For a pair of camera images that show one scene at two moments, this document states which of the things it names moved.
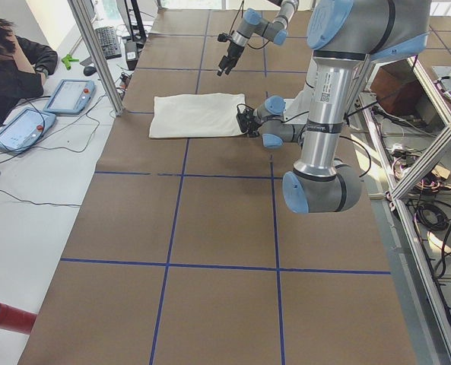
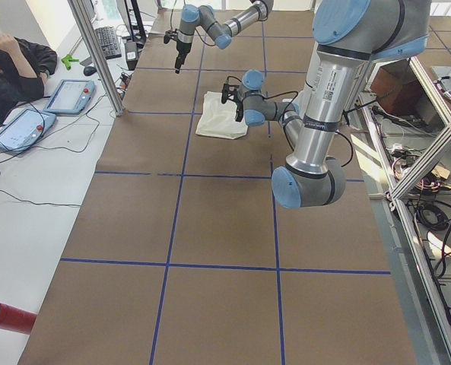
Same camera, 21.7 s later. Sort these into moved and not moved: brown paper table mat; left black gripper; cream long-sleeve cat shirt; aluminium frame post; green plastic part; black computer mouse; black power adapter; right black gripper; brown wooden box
Moved: cream long-sleeve cat shirt; left black gripper; right black gripper
Not moved: green plastic part; brown wooden box; aluminium frame post; brown paper table mat; black power adapter; black computer mouse
